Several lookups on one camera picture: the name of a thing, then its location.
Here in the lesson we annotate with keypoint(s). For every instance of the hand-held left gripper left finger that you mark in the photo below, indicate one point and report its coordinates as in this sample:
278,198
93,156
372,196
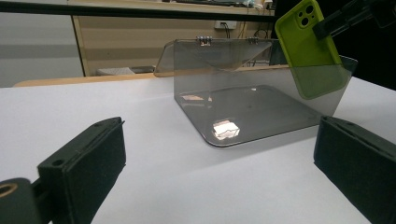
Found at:
87,168

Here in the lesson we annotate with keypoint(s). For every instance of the wooden desk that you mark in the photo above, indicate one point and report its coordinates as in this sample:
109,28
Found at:
140,40

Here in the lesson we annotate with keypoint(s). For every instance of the transparent grey storage box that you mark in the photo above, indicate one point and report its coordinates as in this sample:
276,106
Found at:
249,102

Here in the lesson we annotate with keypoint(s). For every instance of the black horizontal frame bar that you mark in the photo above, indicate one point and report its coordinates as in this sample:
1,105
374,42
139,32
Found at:
124,12

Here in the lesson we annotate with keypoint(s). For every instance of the wooden table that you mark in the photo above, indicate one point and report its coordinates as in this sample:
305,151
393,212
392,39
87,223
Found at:
93,80

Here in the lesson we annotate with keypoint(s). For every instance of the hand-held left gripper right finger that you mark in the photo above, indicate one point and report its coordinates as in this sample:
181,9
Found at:
358,165

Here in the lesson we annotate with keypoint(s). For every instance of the green phone case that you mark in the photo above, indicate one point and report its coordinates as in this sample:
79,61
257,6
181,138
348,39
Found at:
308,53

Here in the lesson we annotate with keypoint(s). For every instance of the white wall power outlet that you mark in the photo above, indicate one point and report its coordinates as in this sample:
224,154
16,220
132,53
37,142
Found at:
224,25

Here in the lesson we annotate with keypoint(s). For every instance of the white board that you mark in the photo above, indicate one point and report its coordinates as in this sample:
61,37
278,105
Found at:
171,180

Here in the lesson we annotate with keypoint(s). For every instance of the white cabinet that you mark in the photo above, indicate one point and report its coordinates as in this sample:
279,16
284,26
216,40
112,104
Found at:
34,53

